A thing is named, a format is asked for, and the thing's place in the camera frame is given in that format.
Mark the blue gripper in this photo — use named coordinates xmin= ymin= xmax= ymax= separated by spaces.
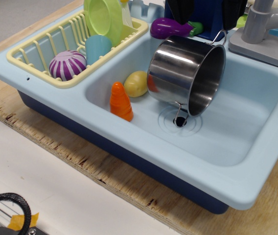
xmin=164 ymin=0 xmax=247 ymax=40

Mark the stainless steel pot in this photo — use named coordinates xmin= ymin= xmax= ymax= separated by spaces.
xmin=147 ymin=35 xmax=226 ymax=127

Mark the light blue toy sink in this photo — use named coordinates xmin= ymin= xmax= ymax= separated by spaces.
xmin=0 ymin=0 xmax=278 ymax=213

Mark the purple toy eggplant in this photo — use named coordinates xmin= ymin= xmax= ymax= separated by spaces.
xmin=150 ymin=18 xmax=204 ymax=39

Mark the grey toy faucet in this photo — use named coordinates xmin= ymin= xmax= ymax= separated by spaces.
xmin=228 ymin=0 xmax=278 ymax=67

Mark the cream toy bottle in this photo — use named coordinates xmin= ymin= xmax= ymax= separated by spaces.
xmin=120 ymin=0 xmax=133 ymax=27

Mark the green plastic plate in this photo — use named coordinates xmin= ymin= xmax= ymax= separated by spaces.
xmin=84 ymin=0 xmax=123 ymax=47

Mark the yellow toy potato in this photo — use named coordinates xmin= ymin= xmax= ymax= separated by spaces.
xmin=124 ymin=70 xmax=147 ymax=97

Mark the light blue plastic cup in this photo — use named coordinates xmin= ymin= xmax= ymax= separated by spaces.
xmin=85 ymin=35 xmax=112 ymax=65

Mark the orange toy carrot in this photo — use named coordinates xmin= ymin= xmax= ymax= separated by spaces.
xmin=110 ymin=82 xmax=134 ymax=121

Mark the purple striped toy bowl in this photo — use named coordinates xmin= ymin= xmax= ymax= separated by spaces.
xmin=48 ymin=50 xmax=87 ymax=81

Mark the yellow dish rack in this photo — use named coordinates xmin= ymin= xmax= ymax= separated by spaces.
xmin=6 ymin=10 xmax=149 ymax=89

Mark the wooden board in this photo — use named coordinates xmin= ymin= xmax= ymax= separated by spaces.
xmin=0 ymin=0 xmax=278 ymax=235

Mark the yellow tape piece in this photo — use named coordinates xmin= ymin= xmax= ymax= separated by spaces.
xmin=7 ymin=213 xmax=39 ymax=231

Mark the black braided cable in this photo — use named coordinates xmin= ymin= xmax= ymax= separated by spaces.
xmin=0 ymin=192 xmax=32 ymax=235

